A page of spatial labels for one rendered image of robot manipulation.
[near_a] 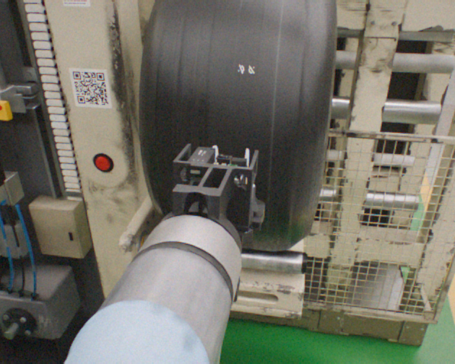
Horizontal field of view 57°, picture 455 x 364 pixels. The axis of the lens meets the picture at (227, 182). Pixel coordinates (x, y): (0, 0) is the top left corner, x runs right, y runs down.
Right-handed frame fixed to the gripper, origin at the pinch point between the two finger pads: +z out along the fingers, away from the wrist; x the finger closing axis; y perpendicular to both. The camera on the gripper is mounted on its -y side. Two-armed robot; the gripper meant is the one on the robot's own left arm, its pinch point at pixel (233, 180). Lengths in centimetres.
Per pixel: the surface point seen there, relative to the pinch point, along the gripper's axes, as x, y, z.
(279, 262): -6.8, -26.9, 23.9
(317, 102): -9.5, 7.7, 12.1
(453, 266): -61, -55, 76
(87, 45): 31.5, 11.9, 26.7
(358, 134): -25, -13, 71
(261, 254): -2.9, -26.1, 24.6
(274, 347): -9, -111, 88
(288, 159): -6.4, 0.1, 9.0
